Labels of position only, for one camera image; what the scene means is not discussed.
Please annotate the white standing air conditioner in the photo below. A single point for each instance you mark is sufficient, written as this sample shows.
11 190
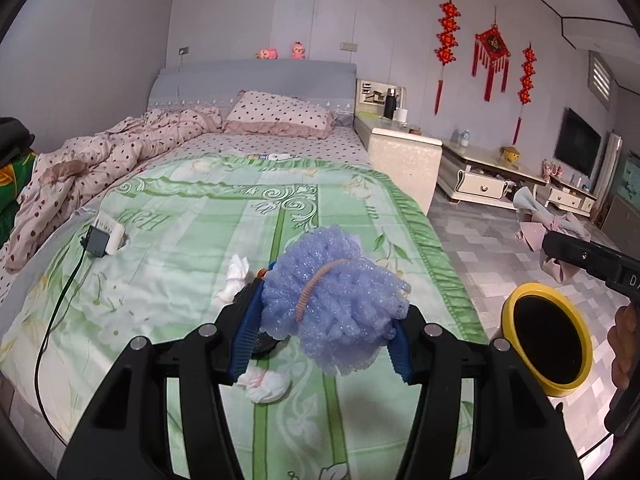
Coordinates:
609 160

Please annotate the black cloth on cushion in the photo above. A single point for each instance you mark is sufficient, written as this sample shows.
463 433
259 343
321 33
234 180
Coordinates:
15 140

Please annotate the white charger box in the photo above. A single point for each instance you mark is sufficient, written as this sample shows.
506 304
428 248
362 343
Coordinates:
114 231

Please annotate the purple foam net ball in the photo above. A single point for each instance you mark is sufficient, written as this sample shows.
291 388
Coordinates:
338 303

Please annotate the pink polka dot duvet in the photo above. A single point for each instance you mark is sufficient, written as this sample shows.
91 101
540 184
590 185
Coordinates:
66 179

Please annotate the red knot decoration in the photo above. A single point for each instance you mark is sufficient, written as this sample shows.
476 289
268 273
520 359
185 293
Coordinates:
527 86
447 43

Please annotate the wall vent louvre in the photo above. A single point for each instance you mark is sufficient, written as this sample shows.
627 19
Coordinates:
600 79

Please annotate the centre red fu decoration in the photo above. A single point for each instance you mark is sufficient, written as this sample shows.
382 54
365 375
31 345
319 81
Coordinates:
491 52

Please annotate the left red knot decoration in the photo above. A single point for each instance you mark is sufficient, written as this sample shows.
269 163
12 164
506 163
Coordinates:
447 43

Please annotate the right pink plush toy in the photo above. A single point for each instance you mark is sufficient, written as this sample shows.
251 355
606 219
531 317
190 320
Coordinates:
298 51

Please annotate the white tv stand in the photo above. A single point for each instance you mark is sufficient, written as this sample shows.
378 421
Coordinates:
567 197

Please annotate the white tissue bundle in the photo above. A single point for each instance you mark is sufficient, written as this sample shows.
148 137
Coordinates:
264 386

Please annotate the green floral bedspread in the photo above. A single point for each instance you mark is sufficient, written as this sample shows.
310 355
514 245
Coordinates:
67 315

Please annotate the fish tank cabinet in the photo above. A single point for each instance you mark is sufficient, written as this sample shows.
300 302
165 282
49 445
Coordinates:
621 212

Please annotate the black plastic bag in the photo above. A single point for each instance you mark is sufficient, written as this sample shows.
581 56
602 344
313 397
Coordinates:
260 344

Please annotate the person's right hand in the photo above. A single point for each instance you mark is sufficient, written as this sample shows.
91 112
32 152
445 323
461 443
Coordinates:
622 339

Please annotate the black wall television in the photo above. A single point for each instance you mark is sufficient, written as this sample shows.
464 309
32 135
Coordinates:
578 143

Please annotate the pink polka dot pillow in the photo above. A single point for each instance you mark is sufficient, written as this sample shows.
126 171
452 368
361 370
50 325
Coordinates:
257 112

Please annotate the white coffee table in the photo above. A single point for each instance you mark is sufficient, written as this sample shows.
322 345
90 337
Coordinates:
478 176

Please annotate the white bedside cabinet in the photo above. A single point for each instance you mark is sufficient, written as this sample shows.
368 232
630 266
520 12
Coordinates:
400 150

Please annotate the yellow rimmed trash bin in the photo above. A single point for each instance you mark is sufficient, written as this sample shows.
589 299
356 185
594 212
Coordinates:
550 335

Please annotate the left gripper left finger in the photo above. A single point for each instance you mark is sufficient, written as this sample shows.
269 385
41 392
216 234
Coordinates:
123 433

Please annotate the grey bed headboard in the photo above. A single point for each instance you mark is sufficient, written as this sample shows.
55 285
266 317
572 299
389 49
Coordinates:
332 85

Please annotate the small white bottle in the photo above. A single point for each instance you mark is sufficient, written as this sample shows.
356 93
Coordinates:
464 138

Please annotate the right red knot decoration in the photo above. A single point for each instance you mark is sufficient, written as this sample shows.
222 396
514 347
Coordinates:
527 86

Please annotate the pink plush toy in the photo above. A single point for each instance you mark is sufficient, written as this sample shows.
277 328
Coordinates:
298 51
267 54

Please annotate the left pink plush toy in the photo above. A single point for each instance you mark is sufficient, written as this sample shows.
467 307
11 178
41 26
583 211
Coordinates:
267 54

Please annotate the green patterned cushion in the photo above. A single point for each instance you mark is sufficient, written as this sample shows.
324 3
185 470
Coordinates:
13 178

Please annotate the small white tissue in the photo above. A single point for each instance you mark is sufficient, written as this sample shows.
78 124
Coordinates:
235 279

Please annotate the yellow toy on table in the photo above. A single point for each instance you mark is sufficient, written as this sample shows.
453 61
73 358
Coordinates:
510 154

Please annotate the black thermos bottle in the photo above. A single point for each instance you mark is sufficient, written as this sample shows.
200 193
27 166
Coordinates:
390 103

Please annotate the black power adapter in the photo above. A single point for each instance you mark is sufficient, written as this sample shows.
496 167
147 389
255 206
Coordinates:
96 241

